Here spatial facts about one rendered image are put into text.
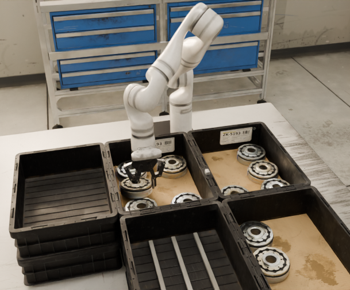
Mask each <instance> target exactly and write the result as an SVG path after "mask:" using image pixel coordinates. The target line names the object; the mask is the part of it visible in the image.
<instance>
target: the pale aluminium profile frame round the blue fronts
mask: <svg viewBox="0 0 350 290"><path fill-rule="evenodd" d="M40 2H43V0H33V6H34V12H35V16H36V22H37V29H38V33H39V39H40V45H41V52H42V56H43V62H44V69H45V75H46V79H47V86H48V92H49V99H50V103H51V109H52V116H53V122H54V125H55V126H53V127H52V129H59V128H63V126H62V125H58V124H60V123H59V118H61V117H70V116H79V115H88V114H94V113H103V112H112V111H118V110H126V109H125V105H124V103H121V104H112V105H102V106H93V107H88V108H78V109H69V110H62V109H60V108H58V105H57V101H58V100H59V99H60V98H61V97H70V96H80V95H86V94H96V93H106V92H112V91H122V90H125V89H126V87H127V86H128V85H130V84H131V83H137V84H139V85H141V86H144V87H148V85H149V82H148V80H143V81H141V82H131V83H121V84H115V85H105V86H94V87H84V88H78V87H73V88H70V89H68V90H60V89H59V88H56V87H57V83H56V81H59V80H60V78H59V74H58V73H57V72H56V71H55V69H54V67H55V66H56V64H57V60H58V59H69V58H81V57H87V56H98V55H110V54H122V53H129V52H141V51H153V50H157V52H158V53H160V55H161V53H162V52H163V51H164V49H165V48H166V46H167V45H168V43H169V42H170V41H166V20H167V15H166V10H165V0H163V3H161V0H159V2H160V3H159V15H158V16H156V20H159V42H155V43H143V44H131V45H118V46H111V47H99V48H88V49H76V50H69V51H57V52H52V51H51V44H50V39H49V33H48V30H49V29H52V27H51V24H48V25H47V19H46V15H45V13H42V12H41V9H40ZM36 6H37V7H38V11H39V12H38V13H37V7H36ZM275 8H276V0H269V6H266V7H263V11H268V17H267V27H266V32H260V33H249V34H241V35H230V36H217V37H216V39H214V41H213V42H212V43H211V45H212V44H224V43H236V42H242V41H254V40H265V45H264V52H261V53H259V56H258V57H261V56H263V63H262V62H261V61H260V60H258V62H257V69H250V68H248V69H242V70H241V71H239V70H232V71H230V72H221V73H215V74H205V75H195V76H194V80H193V82H203V81H213V80H219V79H229V78H239V77H248V79H249V80H250V81H251V82H252V83H253V84H254V85H255V86H256V87H254V88H249V89H239V90H230V91H220V92H215V93H205V94H196V95H193V97H192V102H194V101H203V100H212V99H218V98H227V97H236V96H246V95H251V94H259V98H260V99H261V100H258V101H257V104H261V103H266V101H265V100H263V99H266V90H267V80H268V70H269V64H270V54H271V44H272V34H273V28H274V18H275ZM255 75H261V82H260V81H259V80H258V79H257V78H256V77H255ZM168 88H169V87H168V86H167V85H166V86H165V88H164V91H163V93H162V95H161V97H160V100H159V102H158V104H157V106H161V110H162V112H161V113H159V116H165V115H169V113H168V112H165V111H167V105H169V104H170V97H169V96H168V95H167V90H168Z"/></svg>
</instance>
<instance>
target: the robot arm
mask: <svg viewBox="0 0 350 290"><path fill-rule="evenodd" d="M223 25H224V21H223V19H222V18H221V17H220V16H219V15H218V14H217V13H216V12H214V11H213V10H212V9H211V8H209V7H208V6H206V5H205V4H204V3H198V4H196V5H195V6H194V7H193V8H192V9H191V10H190V12H189V13H188V15H187V16H186V18H185V19H184V20H183V22H182V23H181V25H180V26H179V28H178V29H177V31H176V32H175V34H174V35H173V37H172V38H171V40H170V42H169V43H168V45H167V46H166V48H165V49H164V51H163V52H162V53H161V55H160V56H159V57H158V58H157V59H156V61H155V62H154V63H153V65H151V67H150V68H149V69H148V71H147V72H146V75H145V76H146V79H147V80H148V82H149V85H148V87H144V86H141V85H139V84H137V83H131V84H130V85H128V86H127V87H126V89H125V91H124V96H123V100H124V105H125V109H126V112H127V115H128V117H129V120H130V130H131V148H132V154H131V156H132V160H131V163H128V164H126V163H124V164H123V166H124V170H125V172H126V174H127V176H128V178H129V179H130V181H135V184H137V183H140V181H139V179H140V176H141V173H143V172H149V171H150V173H151V181H152V188H153V189H154V188H155V186H156V178H157V177H161V175H162V173H163V170H164V167H165V164H166V162H165V160H164V158H161V159H157V158H160V157H161V150H160V149H158V148H155V136H154V129H153V118H152V116H151V115H150V114H149V113H147V112H150V111H152V110H153V109H154V108H155V107H156V105H157V104H158V102H159V100H160V97H161V95H162V93H163V91H164V88H165V86H166V85H167V86H168V87H170V88H173V89H176V88H179V89H178V90H177V91H175V92H173V93H172V94H171V95H170V133H174V132H186V133H188V131H191V130H192V97H193V80H194V74H193V69H194V68H195V67H196V66H197V65H199V63H200V61H201V60H202V58H203V56H204V54H205V53H206V51H207V49H208V47H209V46H210V45H211V43H212V42H213V41H214V39H216V37H217V36H218V34H219V33H220V31H221V30H222V27H223ZM188 31H190V32H191V33H193V34H194V35H195V36H194V37H188V38H186V39H184V38H185V36H186V34H187V32H188ZM157 163H158V165H159V166H158V168H157V172H154V170H153V168H154V167H155V165H156V164H157ZM131 166H133V167H134V168H135V169H136V172H135V175H132V174H131V172H130V170H131Z"/></svg>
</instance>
